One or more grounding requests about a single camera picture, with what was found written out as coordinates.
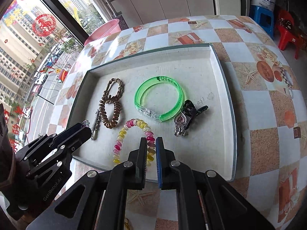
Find silver pendant charm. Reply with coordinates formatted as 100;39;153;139
173;112;187;136

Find pink plastic basin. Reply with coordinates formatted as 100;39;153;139
84;19;121;46

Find bronze chain bracelet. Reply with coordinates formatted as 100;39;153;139
101;77;125;101

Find pink yellow spiral hair tie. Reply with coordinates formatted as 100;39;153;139
113;118;157;168

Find silver spiked hair clip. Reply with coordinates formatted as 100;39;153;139
82;110;100;141

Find blue plastic stool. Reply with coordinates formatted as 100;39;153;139
249;5;274;39

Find green jewelry tray box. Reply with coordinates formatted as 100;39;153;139
65;43;239;182

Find patterned checkered tablecloth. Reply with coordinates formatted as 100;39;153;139
47;15;306;229

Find brown spiral hair tie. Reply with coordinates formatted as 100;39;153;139
98;95;123;129

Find red plastic chair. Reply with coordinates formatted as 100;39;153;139
275;9;302;60

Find green translucent bangle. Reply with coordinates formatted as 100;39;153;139
134;76;185;122

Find black hair claw clip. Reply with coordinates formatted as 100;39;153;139
181;100;209;130

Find red horse window decal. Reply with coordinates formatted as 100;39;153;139
32;14;56;37

